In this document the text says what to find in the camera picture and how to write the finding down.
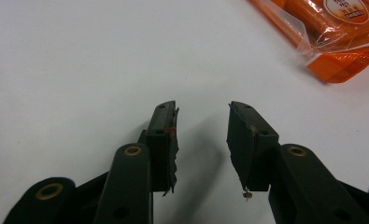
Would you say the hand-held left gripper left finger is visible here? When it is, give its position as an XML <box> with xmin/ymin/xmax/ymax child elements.
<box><xmin>92</xmin><ymin>100</ymin><xmax>180</xmax><ymax>224</ymax></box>

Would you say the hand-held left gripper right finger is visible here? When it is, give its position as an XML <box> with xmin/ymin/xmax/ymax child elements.
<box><xmin>225</xmin><ymin>100</ymin><xmax>369</xmax><ymax>224</ymax></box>

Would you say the orange plastic snack packet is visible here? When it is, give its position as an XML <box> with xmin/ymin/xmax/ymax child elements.
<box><xmin>248</xmin><ymin>0</ymin><xmax>369</xmax><ymax>84</ymax></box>

